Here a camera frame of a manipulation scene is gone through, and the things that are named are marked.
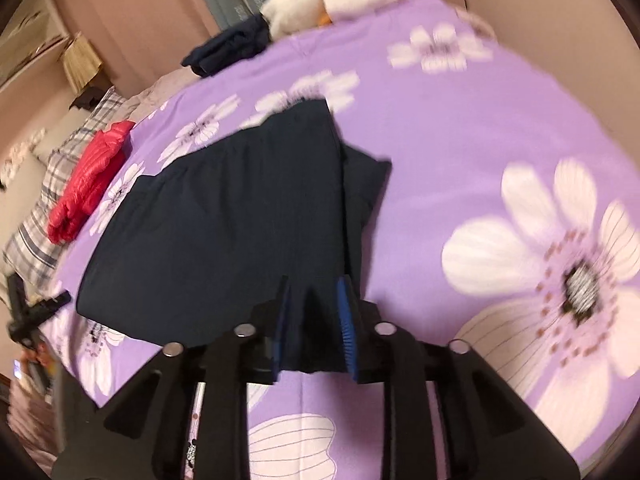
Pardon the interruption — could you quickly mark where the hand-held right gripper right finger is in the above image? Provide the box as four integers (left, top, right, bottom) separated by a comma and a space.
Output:
336, 275, 581, 480

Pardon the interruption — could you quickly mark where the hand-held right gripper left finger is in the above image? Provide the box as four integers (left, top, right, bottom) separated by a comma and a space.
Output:
52, 276, 301, 480

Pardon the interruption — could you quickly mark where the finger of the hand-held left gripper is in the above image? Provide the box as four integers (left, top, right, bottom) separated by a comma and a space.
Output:
27, 290, 72, 320

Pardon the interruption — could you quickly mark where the dark navy coat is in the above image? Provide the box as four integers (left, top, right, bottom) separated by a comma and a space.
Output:
75, 100, 393, 376

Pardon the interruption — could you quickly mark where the person's left forearm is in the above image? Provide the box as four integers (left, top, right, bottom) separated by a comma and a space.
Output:
7, 382, 61, 461

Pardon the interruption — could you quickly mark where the person's left hand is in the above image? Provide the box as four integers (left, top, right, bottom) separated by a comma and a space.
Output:
19, 345, 55, 381

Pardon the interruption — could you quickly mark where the plaid pillow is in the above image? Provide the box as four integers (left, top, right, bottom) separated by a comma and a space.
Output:
2, 86, 131, 291

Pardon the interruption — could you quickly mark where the red down jacket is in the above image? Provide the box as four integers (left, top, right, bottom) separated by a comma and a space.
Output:
47, 120, 136, 245

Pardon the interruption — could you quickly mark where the purple floral bedsheet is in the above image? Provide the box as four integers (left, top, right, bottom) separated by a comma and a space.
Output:
37, 0, 640, 480

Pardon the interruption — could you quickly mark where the folded dark navy garment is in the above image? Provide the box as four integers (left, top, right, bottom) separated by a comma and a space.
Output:
181, 14, 273, 78

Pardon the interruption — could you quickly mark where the pink curtain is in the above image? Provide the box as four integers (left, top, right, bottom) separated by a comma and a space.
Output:
47, 0, 241, 93

